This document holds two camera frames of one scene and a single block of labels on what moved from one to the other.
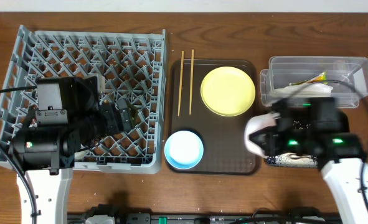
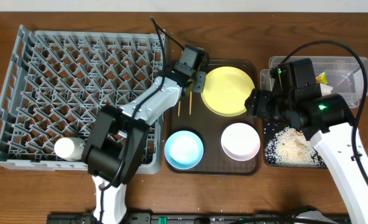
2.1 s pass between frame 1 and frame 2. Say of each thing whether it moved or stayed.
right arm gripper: moved
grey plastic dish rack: stayed
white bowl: moved
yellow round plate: stayed
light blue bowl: stayed
